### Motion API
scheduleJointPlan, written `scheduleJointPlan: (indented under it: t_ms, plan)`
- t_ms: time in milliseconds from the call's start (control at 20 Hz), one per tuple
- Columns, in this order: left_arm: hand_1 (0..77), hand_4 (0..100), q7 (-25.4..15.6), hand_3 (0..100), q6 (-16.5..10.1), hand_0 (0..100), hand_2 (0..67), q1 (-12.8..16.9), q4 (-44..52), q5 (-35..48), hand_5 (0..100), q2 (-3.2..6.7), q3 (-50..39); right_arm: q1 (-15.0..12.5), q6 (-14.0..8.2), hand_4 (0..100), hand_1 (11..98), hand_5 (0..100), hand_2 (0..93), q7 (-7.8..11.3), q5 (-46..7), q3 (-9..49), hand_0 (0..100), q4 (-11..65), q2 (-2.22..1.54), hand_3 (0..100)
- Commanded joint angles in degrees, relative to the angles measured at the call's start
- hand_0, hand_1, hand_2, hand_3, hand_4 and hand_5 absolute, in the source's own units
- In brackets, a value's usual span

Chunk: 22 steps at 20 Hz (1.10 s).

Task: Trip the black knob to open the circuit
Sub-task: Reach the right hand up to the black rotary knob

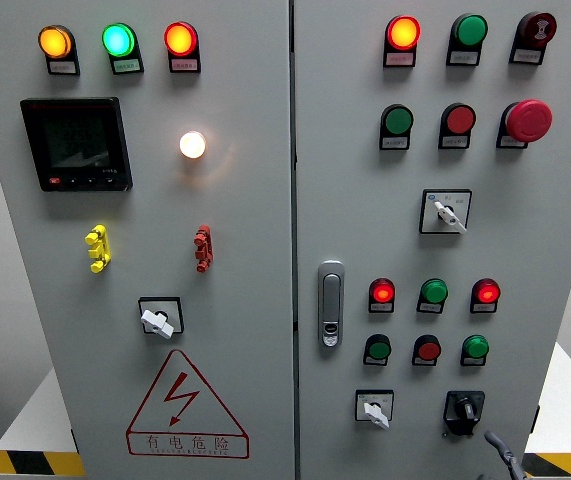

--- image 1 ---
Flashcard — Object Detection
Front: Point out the large yellow indicator lamp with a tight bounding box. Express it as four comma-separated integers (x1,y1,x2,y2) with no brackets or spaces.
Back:
37,24,75,61

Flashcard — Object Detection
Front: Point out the pale grey cabinet door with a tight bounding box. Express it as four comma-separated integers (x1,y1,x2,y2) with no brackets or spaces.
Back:
292,0,571,480
0,0,296,480

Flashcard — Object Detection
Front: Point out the small red handle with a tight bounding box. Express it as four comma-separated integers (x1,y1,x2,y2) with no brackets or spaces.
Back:
193,224,214,274

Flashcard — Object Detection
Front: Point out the dark red buzzer lamp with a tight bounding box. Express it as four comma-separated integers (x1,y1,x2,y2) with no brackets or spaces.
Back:
517,11,558,49

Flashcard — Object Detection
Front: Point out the small green indicator lamp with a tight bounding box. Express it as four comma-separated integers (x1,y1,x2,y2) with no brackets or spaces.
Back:
420,278,449,305
462,334,490,360

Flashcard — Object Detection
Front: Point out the small red indicator lamp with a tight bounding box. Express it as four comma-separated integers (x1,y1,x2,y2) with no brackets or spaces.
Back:
471,278,502,305
369,277,396,305

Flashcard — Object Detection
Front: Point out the black-handled turn switch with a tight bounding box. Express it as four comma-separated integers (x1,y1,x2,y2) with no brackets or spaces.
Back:
442,390,486,438

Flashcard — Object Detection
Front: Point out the small yellow handle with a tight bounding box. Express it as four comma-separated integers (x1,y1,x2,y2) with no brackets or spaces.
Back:
84,224,112,274

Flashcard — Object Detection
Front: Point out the large green indicator lamp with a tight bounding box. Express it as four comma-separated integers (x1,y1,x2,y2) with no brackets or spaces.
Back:
452,13,489,49
101,22,137,59

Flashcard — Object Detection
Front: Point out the large red push button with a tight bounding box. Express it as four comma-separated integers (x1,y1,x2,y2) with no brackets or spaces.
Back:
442,102,477,135

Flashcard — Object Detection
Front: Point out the small red push button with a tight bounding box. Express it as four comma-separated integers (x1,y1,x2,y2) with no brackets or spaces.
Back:
413,334,442,362

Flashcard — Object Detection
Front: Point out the black yellow striped tape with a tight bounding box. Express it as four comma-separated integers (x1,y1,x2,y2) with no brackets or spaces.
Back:
522,452,571,479
0,451,86,478

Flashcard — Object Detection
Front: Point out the small green push button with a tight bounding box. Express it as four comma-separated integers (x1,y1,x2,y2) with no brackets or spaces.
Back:
365,334,393,361

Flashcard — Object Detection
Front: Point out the large green push button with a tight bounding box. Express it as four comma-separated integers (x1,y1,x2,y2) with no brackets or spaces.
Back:
382,103,415,135

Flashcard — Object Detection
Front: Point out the slim white-handled turn switch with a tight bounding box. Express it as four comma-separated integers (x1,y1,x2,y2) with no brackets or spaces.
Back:
418,188,473,236

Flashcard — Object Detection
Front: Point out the silver door lock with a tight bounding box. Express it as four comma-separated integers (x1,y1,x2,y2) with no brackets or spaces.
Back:
317,259,346,350

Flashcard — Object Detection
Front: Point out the black digital display meter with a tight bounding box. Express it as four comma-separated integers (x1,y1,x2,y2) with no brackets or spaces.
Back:
19,96,134,193

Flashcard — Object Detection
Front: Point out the red warning triangle sign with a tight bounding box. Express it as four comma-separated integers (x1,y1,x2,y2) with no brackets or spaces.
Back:
125,348,251,460

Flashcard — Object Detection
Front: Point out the large red indicator lamp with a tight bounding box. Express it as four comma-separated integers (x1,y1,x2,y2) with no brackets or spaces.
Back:
385,15,422,52
163,21,199,58

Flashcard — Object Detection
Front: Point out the large red stop button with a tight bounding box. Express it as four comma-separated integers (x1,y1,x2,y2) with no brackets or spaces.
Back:
504,98,554,144

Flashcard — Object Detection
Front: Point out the white round lamp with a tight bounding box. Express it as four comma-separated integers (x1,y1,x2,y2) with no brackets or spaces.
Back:
179,130,208,160

